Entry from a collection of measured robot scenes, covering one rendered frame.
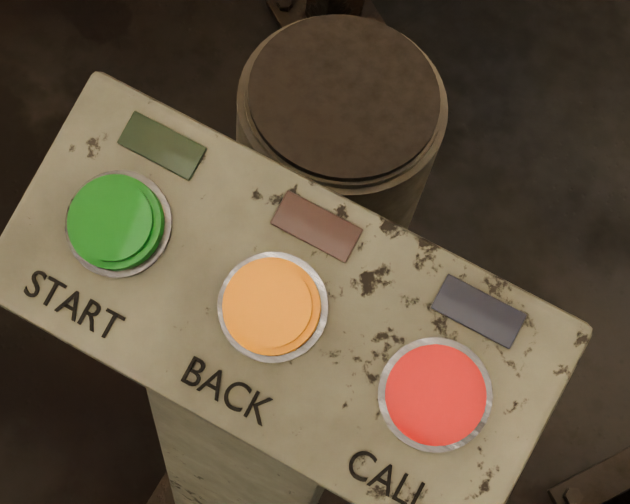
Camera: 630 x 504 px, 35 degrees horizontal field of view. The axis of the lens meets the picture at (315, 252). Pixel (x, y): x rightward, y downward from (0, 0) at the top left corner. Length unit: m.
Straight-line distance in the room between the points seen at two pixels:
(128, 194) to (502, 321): 0.16
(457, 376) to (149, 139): 0.16
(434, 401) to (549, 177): 0.80
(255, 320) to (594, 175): 0.84
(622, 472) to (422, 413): 0.69
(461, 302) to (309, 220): 0.07
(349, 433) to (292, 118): 0.20
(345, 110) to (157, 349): 0.20
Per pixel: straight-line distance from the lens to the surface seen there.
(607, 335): 1.12
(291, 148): 0.54
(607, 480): 1.06
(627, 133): 1.25
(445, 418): 0.40
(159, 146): 0.43
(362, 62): 0.57
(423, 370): 0.40
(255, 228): 0.41
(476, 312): 0.41
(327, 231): 0.41
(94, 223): 0.42
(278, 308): 0.40
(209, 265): 0.42
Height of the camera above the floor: 0.98
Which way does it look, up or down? 65 degrees down
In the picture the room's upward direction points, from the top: 11 degrees clockwise
